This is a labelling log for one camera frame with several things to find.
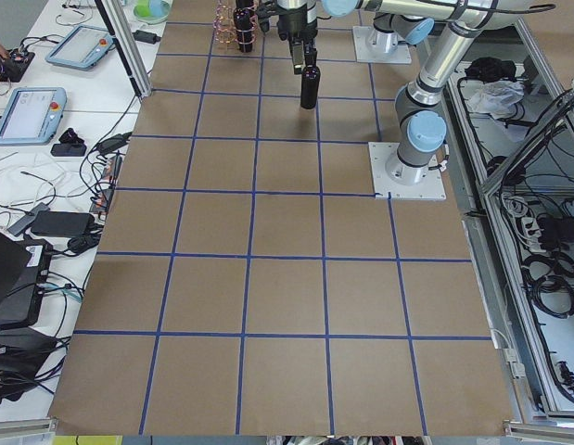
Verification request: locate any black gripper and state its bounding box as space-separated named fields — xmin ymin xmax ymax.
xmin=276 ymin=0 xmax=317 ymax=74

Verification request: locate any dark glass wine bottle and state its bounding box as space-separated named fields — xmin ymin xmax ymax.
xmin=300 ymin=65 xmax=321 ymax=109

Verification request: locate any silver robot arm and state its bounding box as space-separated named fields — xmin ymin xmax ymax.
xmin=322 ymin=0 xmax=556 ymax=185
xmin=278 ymin=11 xmax=434 ymax=75

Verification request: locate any dark wine bottle in basket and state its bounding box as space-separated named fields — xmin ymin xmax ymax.
xmin=233 ymin=8 xmax=254 ymax=53

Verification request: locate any green bowl with blocks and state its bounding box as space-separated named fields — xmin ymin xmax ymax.
xmin=133 ymin=0 xmax=171 ymax=24

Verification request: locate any black power adapter brick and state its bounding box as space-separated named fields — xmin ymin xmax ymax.
xmin=133 ymin=30 xmax=160 ymax=45

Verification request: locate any white crumpled cloth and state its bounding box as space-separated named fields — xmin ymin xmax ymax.
xmin=466 ymin=80 xmax=524 ymax=119

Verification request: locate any far blue teach pendant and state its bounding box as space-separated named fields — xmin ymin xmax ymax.
xmin=45 ymin=25 xmax=114 ymax=70

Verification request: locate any blue teach pendant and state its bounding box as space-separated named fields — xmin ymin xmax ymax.
xmin=45 ymin=25 xmax=114 ymax=70
xmin=0 ymin=87 xmax=68 ymax=146

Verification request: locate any brown paper table mat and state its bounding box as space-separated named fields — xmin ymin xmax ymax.
xmin=50 ymin=1 xmax=512 ymax=436

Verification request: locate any black small device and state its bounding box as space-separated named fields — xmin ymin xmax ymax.
xmin=50 ymin=127 xmax=87 ymax=158

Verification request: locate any near blue teach pendant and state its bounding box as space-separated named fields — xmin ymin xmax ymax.
xmin=0 ymin=87 xmax=68 ymax=146

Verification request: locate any black laptop computer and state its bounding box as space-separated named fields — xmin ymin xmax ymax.
xmin=0 ymin=232 xmax=53 ymax=329

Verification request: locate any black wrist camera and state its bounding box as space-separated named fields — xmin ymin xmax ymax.
xmin=255 ymin=0 xmax=278 ymax=33

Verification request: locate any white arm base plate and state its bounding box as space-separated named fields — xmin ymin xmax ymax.
xmin=368 ymin=142 xmax=446 ymax=201
xmin=352 ymin=26 xmax=412 ymax=65

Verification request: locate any copper wire wine basket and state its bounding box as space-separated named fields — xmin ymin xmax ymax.
xmin=213 ymin=1 xmax=258 ymax=53

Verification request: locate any aluminium frame post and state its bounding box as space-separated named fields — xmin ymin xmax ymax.
xmin=96 ymin=0 xmax=152 ymax=99

